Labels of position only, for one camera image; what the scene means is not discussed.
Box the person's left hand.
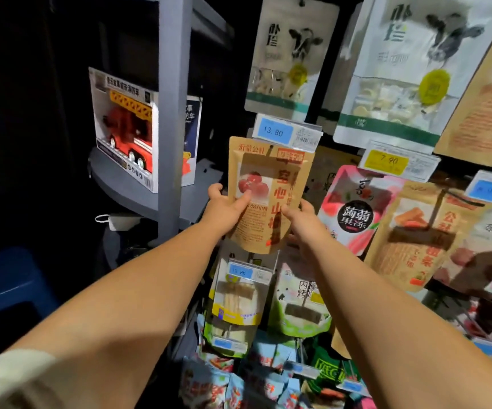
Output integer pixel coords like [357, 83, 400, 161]
[199, 183, 253, 241]

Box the person's right hand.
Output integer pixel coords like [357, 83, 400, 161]
[281, 199, 337, 263]

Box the brown red fruit snack pouch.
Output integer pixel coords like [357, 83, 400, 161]
[227, 136, 316, 255]

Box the person's left forearm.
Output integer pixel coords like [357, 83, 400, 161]
[0, 220, 226, 409]

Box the person's right forearm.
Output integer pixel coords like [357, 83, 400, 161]
[310, 239, 492, 409]

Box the plain brown pouch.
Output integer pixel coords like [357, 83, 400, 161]
[303, 145, 362, 210]

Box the pink jelly pouch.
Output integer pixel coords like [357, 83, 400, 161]
[317, 164, 407, 257]

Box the blue white toy box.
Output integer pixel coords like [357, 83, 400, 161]
[181, 95, 203, 187]

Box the light green snack pouch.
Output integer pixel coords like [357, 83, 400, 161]
[268, 262, 333, 339]

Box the yellow clear window snack pouch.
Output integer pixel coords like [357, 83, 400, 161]
[209, 259, 275, 327]

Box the yellow label price tag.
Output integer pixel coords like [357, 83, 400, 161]
[357, 140, 441, 183]

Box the grey rounded shelf board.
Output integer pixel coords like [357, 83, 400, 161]
[87, 147, 223, 229]

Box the white face mask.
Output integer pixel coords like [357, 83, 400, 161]
[94, 213, 143, 231]

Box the brown orange sticks snack pouch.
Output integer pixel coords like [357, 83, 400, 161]
[364, 181, 492, 293]

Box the red toy fire truck box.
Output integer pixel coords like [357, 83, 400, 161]
[88, 67, 160, 194]

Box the green clear window snack pouch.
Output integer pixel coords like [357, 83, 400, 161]
[202, 311, 258, 359]

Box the small white cow print pouch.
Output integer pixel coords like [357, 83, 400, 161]
[244, 0, 340, 123]

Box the dark green snack pouch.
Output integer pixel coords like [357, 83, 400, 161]
[305, 335, 358, 395]

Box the pile of light blue packets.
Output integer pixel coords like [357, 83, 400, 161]
[179, 331, 303, 409]

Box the large white cow print pouch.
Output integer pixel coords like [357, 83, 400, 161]
[333, 0, 492, 155]

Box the white dried fruit pouch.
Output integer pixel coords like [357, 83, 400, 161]
[432, 204, 492, 295]

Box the brown red print pouch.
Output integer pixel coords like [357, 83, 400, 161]
[434, 7, 492, 168]

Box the blue plastic stool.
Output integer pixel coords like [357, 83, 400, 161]
[0, 246, 60, 372]

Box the cream sleeve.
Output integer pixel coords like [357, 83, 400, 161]
[0, 348, 58, 409]

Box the grey shelf post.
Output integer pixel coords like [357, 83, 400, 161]
[158, 0, 194, 244]

